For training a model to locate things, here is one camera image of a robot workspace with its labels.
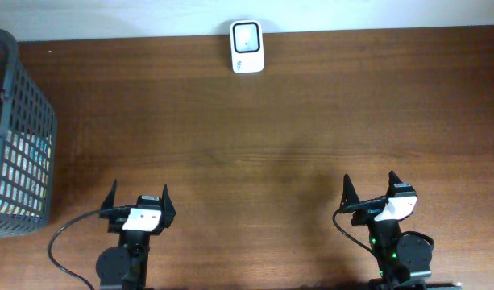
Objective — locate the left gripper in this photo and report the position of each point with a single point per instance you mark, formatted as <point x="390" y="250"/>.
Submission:
<point x="168" y="211"/>

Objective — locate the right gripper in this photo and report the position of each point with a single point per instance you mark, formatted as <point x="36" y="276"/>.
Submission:
<point x="350" y="197"/>

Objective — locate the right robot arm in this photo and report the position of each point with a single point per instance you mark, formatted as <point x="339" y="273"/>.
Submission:
<point x="403" y="257"/>

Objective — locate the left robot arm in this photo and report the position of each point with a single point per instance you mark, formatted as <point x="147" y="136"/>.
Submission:
<point x="125" y="266"/>

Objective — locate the white barcode scanner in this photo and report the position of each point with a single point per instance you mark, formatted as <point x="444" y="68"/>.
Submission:
<point x="247" y="46"/>

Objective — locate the grey plastic mesh basket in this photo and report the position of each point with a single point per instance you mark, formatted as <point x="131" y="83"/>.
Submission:
<point x="28" y="129"/>

